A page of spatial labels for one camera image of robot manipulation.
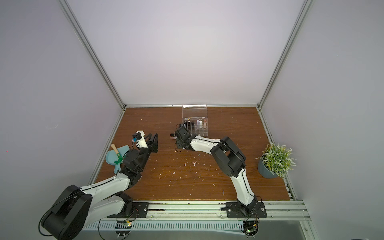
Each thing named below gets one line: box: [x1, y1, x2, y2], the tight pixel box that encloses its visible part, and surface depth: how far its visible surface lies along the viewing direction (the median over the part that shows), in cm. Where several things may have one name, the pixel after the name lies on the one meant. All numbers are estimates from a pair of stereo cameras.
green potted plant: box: [255, 142, 297, 179], surface depth 75 cm
